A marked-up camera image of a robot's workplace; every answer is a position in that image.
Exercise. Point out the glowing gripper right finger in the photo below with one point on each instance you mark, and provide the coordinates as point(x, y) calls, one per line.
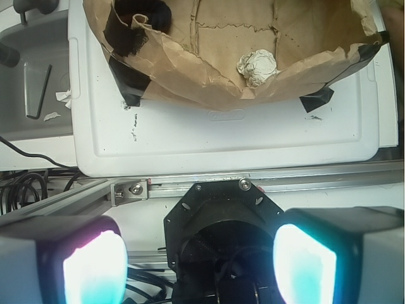
point(340, 255)

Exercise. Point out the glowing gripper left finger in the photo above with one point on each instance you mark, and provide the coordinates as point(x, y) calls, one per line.
point(62, 259)

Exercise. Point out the black tape piece right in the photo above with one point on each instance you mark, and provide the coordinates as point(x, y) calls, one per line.
point(317, 99)

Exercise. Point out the black tape piece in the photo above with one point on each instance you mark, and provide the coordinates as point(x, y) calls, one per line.
point(317, 99)
point(130, 82)

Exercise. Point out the grey plastic tray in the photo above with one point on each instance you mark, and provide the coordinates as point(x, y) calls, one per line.
point(39, 39)

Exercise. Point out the black tape piece left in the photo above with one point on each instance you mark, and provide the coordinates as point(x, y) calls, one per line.
point(130, 82)

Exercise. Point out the black allen key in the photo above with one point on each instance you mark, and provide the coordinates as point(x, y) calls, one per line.
point(35, 85)

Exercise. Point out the crumpled white paper ball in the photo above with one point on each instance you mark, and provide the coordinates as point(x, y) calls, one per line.
point(257, 67)

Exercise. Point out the brown paper bag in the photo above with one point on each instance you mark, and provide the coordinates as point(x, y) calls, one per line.
point(190, 49)

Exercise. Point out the aluminium frame rail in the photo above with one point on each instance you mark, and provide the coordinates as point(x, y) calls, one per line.
point(92, 196)

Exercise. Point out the metal corner bracket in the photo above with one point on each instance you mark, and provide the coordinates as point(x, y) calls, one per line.
point(127, 191)

